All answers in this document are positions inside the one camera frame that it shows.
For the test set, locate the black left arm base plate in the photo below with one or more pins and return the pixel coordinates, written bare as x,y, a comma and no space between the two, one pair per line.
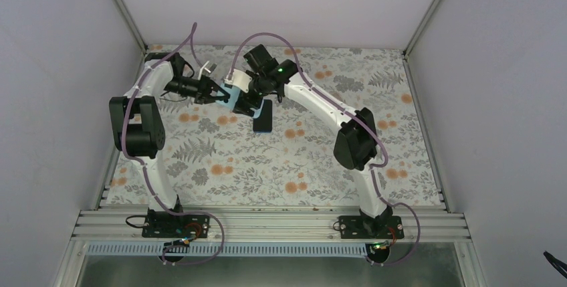
165,225

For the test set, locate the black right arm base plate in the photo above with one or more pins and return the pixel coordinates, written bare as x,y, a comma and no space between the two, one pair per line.
352,227

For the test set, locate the floral patterned table mat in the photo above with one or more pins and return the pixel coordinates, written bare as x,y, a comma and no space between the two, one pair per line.
213,157

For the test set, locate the black object at edge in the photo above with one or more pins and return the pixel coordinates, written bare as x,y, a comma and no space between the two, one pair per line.
557,264

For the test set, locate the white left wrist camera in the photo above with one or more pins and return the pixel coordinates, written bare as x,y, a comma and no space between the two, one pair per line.
206,69

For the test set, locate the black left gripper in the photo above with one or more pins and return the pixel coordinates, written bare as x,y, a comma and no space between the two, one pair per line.
206,86

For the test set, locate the aluminium rail frame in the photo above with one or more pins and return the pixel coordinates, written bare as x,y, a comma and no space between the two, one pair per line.
262,231

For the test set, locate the blue-cased black phone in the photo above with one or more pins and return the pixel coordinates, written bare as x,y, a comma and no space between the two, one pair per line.
235,97

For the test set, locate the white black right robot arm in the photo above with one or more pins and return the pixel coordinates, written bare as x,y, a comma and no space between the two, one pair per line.
356,148

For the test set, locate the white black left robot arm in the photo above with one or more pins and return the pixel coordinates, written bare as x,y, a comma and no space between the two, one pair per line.
138,129

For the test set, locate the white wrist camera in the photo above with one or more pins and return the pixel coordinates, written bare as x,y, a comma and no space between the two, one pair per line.
239,79
206,69

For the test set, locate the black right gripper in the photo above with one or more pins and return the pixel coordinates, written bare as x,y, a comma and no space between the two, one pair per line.
245,108

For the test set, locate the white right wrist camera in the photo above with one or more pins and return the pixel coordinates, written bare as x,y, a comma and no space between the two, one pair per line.
239,79

